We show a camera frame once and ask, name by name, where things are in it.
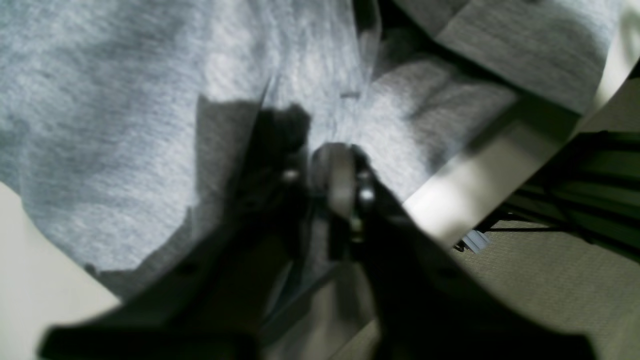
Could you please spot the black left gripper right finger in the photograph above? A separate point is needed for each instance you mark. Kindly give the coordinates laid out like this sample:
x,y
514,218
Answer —
x,y
427,306

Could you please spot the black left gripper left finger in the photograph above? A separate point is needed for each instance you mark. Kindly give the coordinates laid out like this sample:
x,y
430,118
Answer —
x,y
211,305

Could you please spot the grey T-shirt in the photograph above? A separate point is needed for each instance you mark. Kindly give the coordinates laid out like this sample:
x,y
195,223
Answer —
x,y
122,121

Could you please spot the aluminium rail at back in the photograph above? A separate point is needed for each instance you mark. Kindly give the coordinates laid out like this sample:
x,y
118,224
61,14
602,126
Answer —
x,y
588,189

